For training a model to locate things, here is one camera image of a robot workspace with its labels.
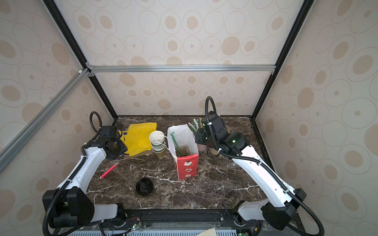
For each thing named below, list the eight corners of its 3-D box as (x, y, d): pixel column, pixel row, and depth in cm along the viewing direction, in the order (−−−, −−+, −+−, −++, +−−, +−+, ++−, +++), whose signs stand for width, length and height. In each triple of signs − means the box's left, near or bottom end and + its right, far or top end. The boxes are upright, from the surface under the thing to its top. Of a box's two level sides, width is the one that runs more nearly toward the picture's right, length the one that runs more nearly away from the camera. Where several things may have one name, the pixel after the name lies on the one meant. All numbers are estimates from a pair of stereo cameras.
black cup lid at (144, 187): (136, 195, 83) (134, 192, 80) (140, 181, 88) (138, 178, 85) (151, 195, 83) (149, 192, 80) (154, 181, 88) (152, 178, 85)
